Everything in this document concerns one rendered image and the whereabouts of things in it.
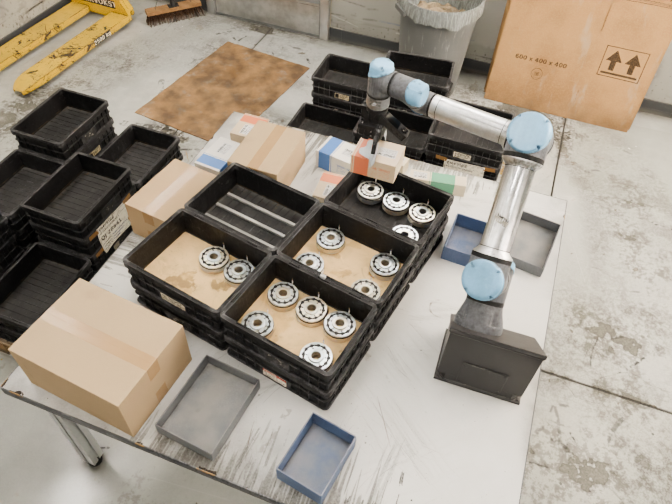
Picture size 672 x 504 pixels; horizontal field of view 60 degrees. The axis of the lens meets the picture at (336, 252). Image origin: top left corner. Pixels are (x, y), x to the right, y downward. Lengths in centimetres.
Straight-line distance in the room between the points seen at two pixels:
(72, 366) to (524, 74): 353
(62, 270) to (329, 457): 166
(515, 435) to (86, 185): 216
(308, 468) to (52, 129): 229
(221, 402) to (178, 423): 14
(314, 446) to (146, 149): 201
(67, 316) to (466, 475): 129
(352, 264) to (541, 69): 271
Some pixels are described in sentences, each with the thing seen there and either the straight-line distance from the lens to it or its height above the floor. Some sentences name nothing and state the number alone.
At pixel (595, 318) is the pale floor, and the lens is 327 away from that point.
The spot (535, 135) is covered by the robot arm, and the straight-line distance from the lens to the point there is 168.
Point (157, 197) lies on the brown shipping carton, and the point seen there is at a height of 86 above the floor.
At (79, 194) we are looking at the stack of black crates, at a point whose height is 49.
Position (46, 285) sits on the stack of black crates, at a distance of 294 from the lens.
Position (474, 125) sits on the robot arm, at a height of 133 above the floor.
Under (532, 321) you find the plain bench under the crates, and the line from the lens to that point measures 221.
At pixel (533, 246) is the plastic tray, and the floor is 70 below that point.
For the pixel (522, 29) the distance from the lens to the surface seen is 437.
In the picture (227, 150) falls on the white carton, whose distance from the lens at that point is 258.
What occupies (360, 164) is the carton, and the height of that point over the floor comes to 110.
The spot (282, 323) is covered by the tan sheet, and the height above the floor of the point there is 83.
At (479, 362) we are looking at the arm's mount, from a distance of 186.
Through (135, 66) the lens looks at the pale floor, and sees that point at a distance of 477.
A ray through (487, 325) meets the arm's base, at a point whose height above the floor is 96.
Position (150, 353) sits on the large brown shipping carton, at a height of 90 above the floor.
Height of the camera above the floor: 240
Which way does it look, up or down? 49 degrees down
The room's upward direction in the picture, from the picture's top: 4 degrees clockwise
